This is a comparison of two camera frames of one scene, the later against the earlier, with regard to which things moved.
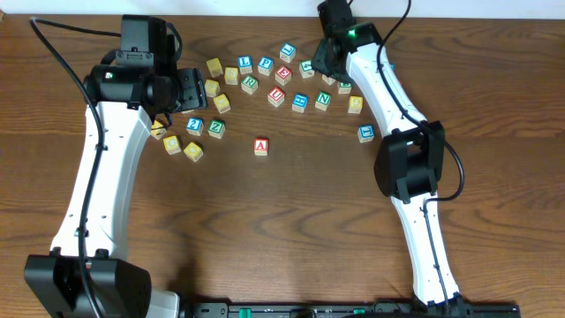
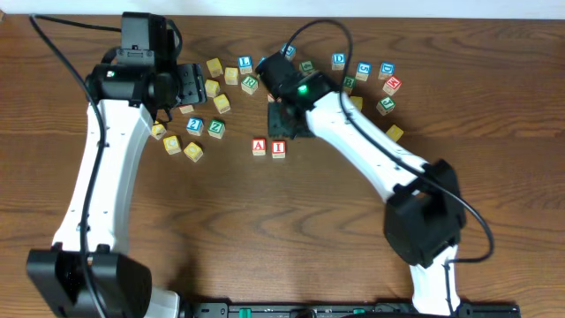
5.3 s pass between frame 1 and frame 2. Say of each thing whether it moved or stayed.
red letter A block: stayed
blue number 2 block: stayed
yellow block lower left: stayed
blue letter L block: stayed
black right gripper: moved
